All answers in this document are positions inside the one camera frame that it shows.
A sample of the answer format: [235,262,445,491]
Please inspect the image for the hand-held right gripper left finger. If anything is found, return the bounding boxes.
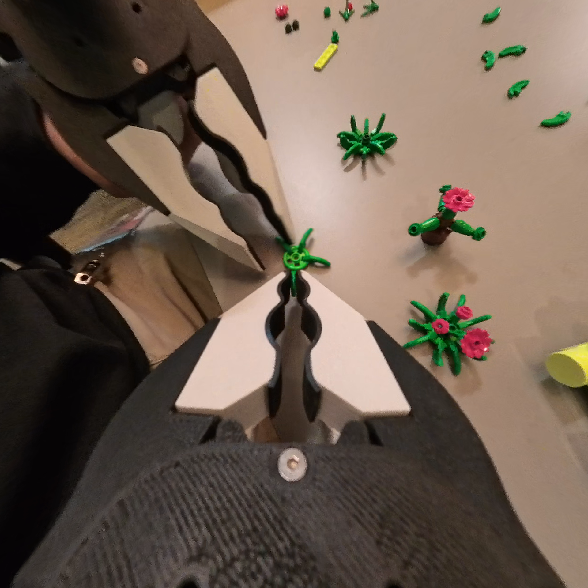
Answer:
[174,271,293,439]

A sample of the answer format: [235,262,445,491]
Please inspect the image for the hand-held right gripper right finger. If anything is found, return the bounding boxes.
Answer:
[296,271,412,443]

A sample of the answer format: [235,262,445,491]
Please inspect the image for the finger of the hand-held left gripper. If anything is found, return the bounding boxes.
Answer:
[106,124,266,272]
[186,66,296,244]

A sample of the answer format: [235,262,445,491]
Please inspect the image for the person's left forearm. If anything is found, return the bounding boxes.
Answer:
[0,60,101,263]

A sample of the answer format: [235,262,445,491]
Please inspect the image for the person's left hand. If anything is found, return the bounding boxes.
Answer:
[41,109,124,199]

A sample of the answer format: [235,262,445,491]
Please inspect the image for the green brick plant pink flowers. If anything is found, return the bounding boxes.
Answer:
[403,292,495,377]

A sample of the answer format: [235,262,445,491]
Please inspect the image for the person's beige trousers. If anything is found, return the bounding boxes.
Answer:
[98,224,222,369]

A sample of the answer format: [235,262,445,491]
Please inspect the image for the lime green flat brick plate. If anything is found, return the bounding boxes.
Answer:
[313,43,339,71]

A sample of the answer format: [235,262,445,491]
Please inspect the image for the green spiky brick plant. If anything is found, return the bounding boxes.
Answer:
[336,113,398,163]

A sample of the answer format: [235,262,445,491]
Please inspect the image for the brick cactus with pink flower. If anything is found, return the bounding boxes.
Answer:
[407,185,487,247]

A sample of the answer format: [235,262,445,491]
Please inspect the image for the person's black jacket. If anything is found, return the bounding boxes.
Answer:
[0,261,151,588]

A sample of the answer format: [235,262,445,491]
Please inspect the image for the lime green brick planter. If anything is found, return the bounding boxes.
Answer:
[545,342,588,389]

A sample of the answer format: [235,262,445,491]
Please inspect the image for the cluster of green leaf pieces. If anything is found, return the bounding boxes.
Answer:
[481,5,573,129]

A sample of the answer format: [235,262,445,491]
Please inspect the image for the red blue lanyard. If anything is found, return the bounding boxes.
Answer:
[75,206,155,254]

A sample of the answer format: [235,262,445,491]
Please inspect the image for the metal lanyard clip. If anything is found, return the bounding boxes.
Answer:
[73,258,105,286]

